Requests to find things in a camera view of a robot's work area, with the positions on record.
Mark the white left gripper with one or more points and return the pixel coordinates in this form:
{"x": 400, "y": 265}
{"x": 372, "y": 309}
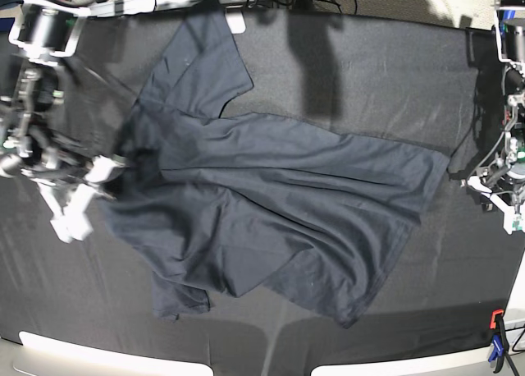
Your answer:
{"x": 498, "y": 190}

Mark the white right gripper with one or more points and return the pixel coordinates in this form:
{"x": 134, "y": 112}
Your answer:
{"x": 68, "y": 192}

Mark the black table cloth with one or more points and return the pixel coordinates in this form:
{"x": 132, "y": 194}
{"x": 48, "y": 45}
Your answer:
{"x": 421, "y": 83}

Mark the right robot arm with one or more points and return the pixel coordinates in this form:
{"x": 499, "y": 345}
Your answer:
{"x": 46, "y": 33}

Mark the red blue clamp near right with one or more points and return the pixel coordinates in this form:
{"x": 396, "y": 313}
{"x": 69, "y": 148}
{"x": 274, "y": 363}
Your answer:
{"x": 500, "y": 346}

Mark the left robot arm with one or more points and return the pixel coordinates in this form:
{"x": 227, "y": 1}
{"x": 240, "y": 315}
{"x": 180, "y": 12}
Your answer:
{"x": 508, "y": 150}

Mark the dark grey t-shirt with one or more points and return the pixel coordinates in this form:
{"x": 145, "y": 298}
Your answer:
{"x": 227, "y": 204}

